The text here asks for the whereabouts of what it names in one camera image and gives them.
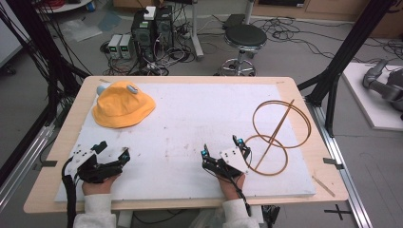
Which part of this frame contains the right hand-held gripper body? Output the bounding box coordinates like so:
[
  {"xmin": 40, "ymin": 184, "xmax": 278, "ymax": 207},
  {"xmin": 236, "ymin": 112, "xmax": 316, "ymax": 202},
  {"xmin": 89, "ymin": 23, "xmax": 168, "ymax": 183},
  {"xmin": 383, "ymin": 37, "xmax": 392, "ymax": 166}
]
[{"xmin": 201, "ymin": 146, "xmax": 252, "ymax": 179}]

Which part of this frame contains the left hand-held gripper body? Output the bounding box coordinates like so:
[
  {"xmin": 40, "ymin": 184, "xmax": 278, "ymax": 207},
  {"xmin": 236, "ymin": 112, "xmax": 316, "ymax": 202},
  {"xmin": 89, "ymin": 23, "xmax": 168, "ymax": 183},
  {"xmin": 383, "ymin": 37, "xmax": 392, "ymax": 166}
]
[{"xmin": 65, "ymin": 147, "xmax": 124, "ymax": 184}]

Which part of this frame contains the wooden ring hat stand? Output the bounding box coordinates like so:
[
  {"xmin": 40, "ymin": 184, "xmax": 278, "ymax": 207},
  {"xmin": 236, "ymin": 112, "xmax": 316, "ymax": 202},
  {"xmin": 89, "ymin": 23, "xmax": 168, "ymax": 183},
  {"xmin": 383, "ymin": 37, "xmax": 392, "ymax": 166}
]
[{"xmin": 243, "ymin": 98, "xmax": 313, "ymax": 178}]

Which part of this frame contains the yellow bucket hat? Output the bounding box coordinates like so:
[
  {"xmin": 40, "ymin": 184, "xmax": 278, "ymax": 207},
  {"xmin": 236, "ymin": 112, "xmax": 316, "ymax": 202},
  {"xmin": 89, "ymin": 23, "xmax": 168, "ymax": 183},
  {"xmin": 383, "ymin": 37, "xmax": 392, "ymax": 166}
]
[{"xmin": 91, "ymin": 80, "xmax": 157, "ymax": 129}]

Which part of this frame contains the person's left hand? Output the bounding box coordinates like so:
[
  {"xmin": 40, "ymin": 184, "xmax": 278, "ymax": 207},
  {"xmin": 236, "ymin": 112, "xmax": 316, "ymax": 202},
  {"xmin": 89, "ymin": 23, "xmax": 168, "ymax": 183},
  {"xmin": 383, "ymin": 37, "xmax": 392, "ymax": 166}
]
[{"xmin": 81, "ymin": 173, "xmax": 122, "ymax": 197}]

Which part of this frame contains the person's right hand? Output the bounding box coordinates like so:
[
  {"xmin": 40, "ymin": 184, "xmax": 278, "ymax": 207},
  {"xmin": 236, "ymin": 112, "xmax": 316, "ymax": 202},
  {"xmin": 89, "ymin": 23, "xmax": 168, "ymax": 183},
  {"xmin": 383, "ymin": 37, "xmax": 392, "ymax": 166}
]
[{"xmin": 216, "ymin": 172, "xmax": 247, "ymax": 201}]

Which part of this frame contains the white foam mat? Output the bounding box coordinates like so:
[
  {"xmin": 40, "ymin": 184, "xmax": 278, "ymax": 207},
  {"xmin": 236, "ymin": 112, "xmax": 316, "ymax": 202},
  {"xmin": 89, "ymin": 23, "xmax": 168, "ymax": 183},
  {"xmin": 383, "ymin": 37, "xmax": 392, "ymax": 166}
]
[{"xmin": 53, "ymin": 82, "xmax": 317, "ymax": 204}]

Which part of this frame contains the light wooden table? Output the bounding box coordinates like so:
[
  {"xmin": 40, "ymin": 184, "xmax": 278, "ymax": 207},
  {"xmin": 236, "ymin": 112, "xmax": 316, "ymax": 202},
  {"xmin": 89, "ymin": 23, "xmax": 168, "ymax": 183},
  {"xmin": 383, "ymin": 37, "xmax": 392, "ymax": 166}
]
[{"xmin": 23, "ymin": 75, "xmax": 350, "ymax": 215}]

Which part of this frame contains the thin wooden stick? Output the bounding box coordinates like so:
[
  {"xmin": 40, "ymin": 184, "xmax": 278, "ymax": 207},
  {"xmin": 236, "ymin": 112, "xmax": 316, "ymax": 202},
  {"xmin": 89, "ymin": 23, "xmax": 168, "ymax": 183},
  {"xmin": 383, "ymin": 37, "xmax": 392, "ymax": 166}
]
[{"xmin": 311, "ymin": 175, "xmax": 336, "ymax": 199}]

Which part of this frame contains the grey bench power supply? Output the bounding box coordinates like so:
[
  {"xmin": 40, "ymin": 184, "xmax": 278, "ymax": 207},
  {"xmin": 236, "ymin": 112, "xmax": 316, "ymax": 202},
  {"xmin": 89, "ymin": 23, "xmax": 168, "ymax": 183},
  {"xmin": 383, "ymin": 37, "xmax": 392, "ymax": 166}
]
[
  {"xmin": 106, "ymin": 33, "xmax": 124, "ymax": 60},
  {"xmin": 119, "ymin": 33, "xmax": 134, "ymax": 60}
]

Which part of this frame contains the black round stool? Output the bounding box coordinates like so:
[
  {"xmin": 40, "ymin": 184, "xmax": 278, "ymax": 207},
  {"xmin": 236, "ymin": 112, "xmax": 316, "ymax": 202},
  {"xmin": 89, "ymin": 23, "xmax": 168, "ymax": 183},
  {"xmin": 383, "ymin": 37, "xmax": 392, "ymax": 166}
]
[{"xmin": 220, "ymin": 24, "xmax": 269, "ymax": 77}]

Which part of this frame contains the grey metal stand leg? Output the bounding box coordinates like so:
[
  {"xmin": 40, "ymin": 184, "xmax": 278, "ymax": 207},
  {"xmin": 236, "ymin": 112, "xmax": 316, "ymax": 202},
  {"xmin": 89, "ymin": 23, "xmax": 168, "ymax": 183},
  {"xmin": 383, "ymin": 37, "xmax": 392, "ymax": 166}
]
[{"xmin": 189, "ymin": 0, "xmax": 205, "ymax": 62}]

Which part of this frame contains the black computer tower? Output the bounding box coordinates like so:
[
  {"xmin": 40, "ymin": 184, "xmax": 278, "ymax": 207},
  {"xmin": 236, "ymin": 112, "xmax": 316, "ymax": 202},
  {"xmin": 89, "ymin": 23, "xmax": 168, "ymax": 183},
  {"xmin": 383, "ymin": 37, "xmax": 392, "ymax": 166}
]
[
  {"xmin": 130, "ymin": 10, "xmax": 157, "ymax": 64},
  {"xmin": 154, "ymin": 5, "xmax": 175, "ymax": 49}
]

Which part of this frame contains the flat black box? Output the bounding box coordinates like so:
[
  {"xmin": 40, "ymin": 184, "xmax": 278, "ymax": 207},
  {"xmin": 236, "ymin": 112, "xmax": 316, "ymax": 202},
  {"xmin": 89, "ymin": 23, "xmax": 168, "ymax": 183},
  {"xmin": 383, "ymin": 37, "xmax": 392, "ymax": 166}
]
[{"xmin": 222, "ymin": 12, "xmax": 247, "ymax": 30}]

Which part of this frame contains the white platform board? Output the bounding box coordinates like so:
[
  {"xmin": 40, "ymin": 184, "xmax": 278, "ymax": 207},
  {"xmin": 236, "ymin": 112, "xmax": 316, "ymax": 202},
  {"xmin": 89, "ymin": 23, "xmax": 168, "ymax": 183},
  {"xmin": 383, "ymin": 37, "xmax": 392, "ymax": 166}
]
[{"xmin": 341, "ymin": 61, "xmax": 403, "ymax": 133}]

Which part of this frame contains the small white box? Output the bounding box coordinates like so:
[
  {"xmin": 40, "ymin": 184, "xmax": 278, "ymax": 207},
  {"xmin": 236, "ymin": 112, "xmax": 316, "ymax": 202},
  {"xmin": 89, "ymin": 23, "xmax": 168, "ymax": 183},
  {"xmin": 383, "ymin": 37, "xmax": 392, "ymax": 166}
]
[{"xmin": 143, "ymin": 6, "xmax": 157, "ymax": 21}]

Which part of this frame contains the thick black sleeved cable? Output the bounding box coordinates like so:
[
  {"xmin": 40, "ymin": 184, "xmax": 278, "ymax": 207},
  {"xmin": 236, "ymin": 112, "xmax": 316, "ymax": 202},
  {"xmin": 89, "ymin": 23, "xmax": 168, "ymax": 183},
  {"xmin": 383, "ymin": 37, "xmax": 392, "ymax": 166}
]
[{"xmin": 60, "ymin": 157, "xmax": 79, "ymax": 228}]

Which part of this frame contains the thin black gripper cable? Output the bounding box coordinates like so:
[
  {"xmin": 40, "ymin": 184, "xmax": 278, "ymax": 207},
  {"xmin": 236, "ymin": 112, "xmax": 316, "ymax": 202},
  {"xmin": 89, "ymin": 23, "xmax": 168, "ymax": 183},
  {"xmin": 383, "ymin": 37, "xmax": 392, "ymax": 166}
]
[{"xmin": 218, "ymin": 164, "xmax": 253, "ymax": 219}]

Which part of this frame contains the black table bracket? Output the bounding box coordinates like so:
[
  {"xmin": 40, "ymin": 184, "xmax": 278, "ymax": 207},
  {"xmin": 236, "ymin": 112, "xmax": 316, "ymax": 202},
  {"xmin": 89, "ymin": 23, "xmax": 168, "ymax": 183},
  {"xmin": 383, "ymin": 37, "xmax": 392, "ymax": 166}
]
[
  {"xmin": 322, "ymin": 157, "xmax": 345, "ymax": 171},
  {"xmin": 32, "ymin": 159, "xmax": 59, "ymax": 172}
]

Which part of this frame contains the aluminium rail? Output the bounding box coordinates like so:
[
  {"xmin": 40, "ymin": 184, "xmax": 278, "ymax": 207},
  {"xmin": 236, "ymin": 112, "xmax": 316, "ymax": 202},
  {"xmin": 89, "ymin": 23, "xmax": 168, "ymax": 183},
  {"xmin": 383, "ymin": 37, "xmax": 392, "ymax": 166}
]
[
  {"xmin": 0, "ymin": 123, "xmax": 57, "ymax": 211},
  {"xmin": 304, "ymin": 97, "xmax": 374, "ymax": 228}
]

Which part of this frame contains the tangle of floor cables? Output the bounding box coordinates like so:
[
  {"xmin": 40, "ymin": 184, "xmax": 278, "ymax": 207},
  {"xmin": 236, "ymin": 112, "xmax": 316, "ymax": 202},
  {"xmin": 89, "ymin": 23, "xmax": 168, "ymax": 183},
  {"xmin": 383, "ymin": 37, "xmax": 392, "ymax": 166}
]
[{"xmin": 99, "ymin": 6, "xmax": 203, "ymax": 77}]

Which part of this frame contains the black metal frame post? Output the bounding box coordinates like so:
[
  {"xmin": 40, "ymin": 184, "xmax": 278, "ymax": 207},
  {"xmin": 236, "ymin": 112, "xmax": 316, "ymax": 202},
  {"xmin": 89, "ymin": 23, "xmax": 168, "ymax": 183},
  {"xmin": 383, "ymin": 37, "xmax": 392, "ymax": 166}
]
[
  {"xmin": 0, "ymin": 0, "xmax": 91, "ymax": 188},
  {"xmin": 297, "ymin": 0, "xmax": 397, "ymax": 138}
]

